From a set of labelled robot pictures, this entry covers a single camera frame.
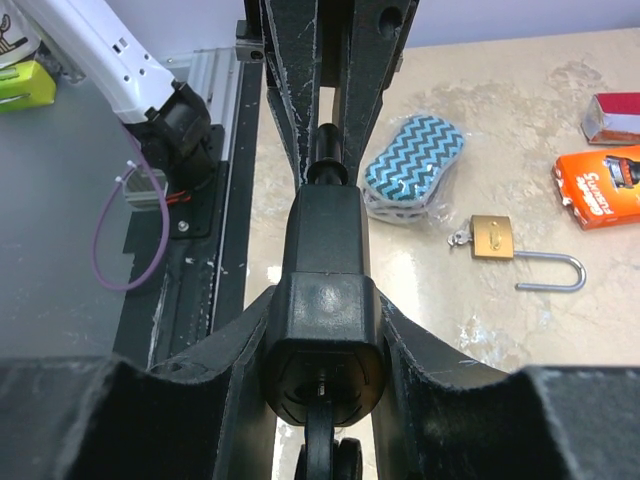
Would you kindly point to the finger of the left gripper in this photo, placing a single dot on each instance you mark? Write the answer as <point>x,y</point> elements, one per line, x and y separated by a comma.
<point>371,47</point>
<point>291,43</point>

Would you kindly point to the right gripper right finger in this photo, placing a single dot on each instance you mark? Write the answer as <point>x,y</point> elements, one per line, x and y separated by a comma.
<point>444,415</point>

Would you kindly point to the small brass padlock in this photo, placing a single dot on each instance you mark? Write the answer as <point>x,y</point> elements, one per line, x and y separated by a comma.
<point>493,239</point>

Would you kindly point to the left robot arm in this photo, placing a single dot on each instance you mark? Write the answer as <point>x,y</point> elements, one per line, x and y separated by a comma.
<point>328,64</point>

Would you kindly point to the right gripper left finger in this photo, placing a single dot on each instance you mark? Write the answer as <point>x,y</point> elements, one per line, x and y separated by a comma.
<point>198,415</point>

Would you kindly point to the black mounting base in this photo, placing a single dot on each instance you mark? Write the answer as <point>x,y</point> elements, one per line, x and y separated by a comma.
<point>199,286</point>

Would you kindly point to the green box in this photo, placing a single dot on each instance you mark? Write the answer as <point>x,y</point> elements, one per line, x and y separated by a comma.
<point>26,85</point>

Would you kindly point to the orange box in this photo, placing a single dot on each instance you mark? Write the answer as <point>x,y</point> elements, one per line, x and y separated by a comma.
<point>601,187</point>

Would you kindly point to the red box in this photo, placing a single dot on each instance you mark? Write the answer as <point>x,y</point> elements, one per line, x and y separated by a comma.
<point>612,118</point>

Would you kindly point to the small silver key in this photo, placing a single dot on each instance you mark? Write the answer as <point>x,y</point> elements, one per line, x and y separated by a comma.
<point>461,236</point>

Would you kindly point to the blue zigzag pouch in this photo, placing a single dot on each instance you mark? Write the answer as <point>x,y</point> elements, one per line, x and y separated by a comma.
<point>400,182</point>

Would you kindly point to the black padlock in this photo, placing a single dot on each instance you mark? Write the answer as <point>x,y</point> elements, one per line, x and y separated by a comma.
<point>324,332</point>

